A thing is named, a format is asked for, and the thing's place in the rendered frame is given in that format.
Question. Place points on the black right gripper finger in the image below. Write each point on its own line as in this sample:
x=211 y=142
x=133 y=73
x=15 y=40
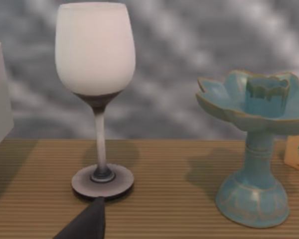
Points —
x=89 y=220

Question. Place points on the blue ceramic lotus candle holder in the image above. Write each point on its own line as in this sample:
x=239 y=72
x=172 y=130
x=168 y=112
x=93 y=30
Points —
x=256 y=119

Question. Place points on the white wine glass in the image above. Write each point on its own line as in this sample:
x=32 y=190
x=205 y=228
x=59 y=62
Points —
x=94 y=62

